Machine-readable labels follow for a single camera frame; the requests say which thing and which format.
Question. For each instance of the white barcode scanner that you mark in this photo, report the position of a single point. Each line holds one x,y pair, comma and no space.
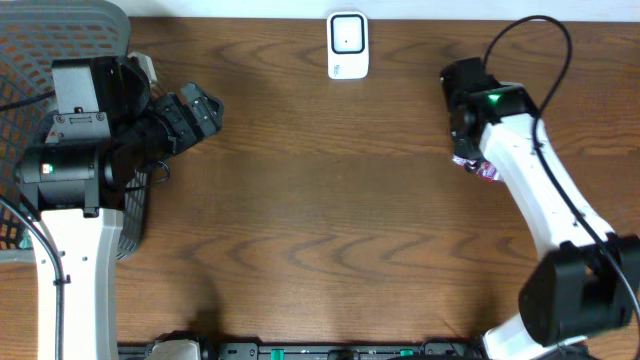
348,54

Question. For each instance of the purple pink snack packet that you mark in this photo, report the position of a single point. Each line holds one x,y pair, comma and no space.
480,167

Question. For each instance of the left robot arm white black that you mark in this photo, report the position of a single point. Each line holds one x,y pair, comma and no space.
107,129

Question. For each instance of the grey plastic mesh basket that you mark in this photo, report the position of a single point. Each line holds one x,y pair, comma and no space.
33,35

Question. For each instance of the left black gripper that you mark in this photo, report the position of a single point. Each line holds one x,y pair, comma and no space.
179,122

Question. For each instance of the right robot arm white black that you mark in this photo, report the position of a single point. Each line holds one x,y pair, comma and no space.
587,273

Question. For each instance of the black mounting rail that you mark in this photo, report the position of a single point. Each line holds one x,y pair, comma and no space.
438,349

